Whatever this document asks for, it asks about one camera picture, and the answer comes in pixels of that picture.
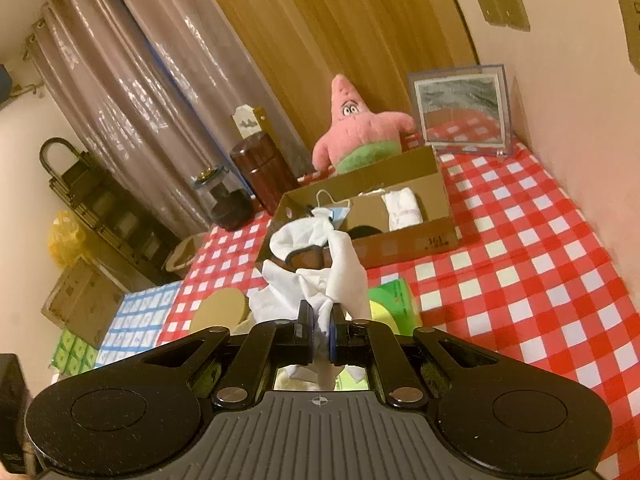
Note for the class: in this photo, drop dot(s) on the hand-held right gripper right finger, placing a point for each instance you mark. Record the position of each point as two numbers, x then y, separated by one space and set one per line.
334 337

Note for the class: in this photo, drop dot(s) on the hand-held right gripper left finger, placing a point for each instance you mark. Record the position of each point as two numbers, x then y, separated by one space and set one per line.
307 332

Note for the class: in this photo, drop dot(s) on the brown cardboard box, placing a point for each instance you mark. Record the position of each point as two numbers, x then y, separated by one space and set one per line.
410 247

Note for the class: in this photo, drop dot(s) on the green tissue pack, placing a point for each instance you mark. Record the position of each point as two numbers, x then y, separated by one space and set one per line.
397 300

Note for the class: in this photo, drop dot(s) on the gold round lid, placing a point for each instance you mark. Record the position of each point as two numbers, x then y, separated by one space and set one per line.
220 310

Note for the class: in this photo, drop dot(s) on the blue face mask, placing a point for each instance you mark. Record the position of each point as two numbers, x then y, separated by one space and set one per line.
342 216

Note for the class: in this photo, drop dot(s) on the white folded tissue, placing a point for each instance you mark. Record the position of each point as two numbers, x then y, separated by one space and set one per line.
402 207

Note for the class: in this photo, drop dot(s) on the dark glass jar green lid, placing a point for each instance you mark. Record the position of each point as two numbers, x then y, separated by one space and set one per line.
227 205

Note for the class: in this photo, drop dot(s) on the blue white checked cloth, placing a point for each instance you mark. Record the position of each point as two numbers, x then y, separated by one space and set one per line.
140 320

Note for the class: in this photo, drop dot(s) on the brown wooden canister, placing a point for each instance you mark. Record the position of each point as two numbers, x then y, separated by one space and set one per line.
265 170

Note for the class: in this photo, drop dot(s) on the red checkered tablecloth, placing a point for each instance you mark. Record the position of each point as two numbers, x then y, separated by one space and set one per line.
525 260

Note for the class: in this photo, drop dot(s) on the pink starfish plush toy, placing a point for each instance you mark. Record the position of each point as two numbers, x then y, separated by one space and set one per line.
360 130

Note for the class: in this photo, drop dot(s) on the large cardboard carton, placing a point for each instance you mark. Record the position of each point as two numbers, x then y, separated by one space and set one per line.
85 300

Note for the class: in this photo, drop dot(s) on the black folding rack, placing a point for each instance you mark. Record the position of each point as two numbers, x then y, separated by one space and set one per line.
100 200

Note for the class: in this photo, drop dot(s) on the yellow plastic bag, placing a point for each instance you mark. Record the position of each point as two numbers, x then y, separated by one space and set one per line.
67 237

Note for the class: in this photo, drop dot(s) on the beige patterned curtain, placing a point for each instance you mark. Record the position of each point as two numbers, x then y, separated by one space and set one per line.
150 60

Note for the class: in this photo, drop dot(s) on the wooden door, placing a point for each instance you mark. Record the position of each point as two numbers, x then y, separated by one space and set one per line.
350 20

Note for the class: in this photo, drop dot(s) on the clear picture frame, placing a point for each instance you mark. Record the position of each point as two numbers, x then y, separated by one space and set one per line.
460 110

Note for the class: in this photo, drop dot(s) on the beige wall socket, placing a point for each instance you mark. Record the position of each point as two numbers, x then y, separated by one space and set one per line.
510 2
484 2

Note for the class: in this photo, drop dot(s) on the beige wall outlet plate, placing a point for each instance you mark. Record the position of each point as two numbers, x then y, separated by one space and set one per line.
630 15

